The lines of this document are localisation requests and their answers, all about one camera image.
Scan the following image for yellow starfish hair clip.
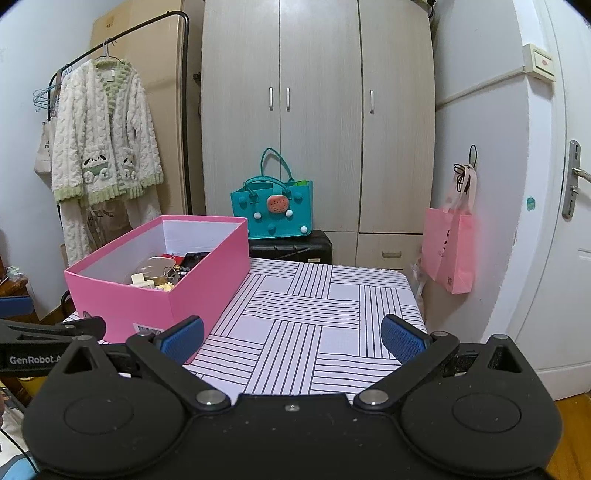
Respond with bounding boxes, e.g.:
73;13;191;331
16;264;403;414
155;282;174;292

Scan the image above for pink cardboard box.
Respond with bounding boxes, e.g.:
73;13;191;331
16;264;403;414
64;215;250;343

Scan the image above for pinkish rounded square case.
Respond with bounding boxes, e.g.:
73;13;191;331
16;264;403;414
134;256;176;280

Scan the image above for black phone case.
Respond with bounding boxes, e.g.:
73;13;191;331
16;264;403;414
178;252;208;275

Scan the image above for cream hair claw clip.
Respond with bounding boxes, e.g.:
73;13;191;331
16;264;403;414
131;273;155;289

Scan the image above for pink paper shopping bag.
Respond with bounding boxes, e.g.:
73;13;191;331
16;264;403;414
422;164;478;295

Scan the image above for striped tablecloth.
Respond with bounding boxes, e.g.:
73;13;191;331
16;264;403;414
188;259;424;397

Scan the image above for white door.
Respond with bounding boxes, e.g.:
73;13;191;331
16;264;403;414
479;0;591;401

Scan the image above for black suitcase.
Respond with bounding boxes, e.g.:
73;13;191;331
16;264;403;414
249;230;332;265

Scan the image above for teal felt handbag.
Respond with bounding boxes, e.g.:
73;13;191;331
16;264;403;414
230;147;314;240

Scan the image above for white knit cardigan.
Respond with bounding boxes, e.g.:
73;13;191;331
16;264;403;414
34;57;165;266

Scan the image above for beige wardrobe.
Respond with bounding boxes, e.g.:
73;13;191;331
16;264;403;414
201;1;435;270

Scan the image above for black clothes rack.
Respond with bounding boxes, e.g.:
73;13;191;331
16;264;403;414
45;9;194;216

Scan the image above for black hair ties on hook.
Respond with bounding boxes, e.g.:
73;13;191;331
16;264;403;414
452;144;479;194

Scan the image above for metal door handle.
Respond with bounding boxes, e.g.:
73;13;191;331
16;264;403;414
562;140;590;220

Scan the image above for wall light switch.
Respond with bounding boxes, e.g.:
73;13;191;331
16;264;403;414
523;43;556;83

